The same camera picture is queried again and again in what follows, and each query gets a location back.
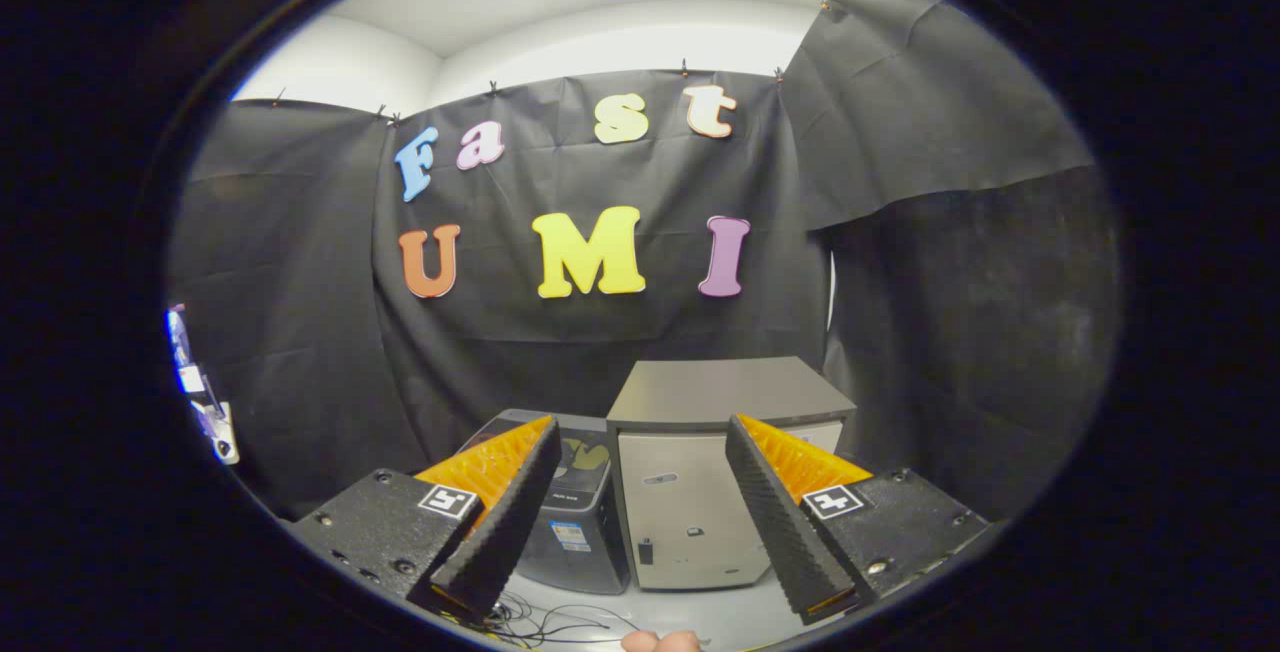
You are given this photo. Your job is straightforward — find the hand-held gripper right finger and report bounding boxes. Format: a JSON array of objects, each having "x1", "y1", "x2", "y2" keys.
[{"x1": 725, "y1": 413, "x2": 991, "y2": 626}]

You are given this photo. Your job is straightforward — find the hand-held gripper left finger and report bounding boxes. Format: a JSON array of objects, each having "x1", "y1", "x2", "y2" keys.
[{"x1": 285, "y1": 416, "x2": 567, "y2": 623}]

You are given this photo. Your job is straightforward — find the dark grey washing machine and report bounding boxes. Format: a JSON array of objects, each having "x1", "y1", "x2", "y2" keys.
[{"x1": 455, "y1": 409, "x2": 631, "y2": 596}]

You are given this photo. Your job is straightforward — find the beige metal cabinet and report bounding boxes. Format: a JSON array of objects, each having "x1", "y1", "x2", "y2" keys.
[{"x1": 606, "y1": 356, "x2": 858, "y2": 593}]

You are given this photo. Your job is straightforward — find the black backdrop cloth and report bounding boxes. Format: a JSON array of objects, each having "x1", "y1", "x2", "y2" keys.
[{"x1": 165, "y1": 0, "x2": 1121, "y2": 523}]

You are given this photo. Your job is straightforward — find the white and blue equipment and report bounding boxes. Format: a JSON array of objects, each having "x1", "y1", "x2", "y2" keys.
[{"x1": 165, "y1": 304, "x2": 241, "y2": 466}]

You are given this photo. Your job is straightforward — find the thin black cables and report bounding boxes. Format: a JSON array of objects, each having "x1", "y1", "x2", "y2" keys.
[{"x1": 440, "y1": 592, "x2": 641, "y2": 650}]

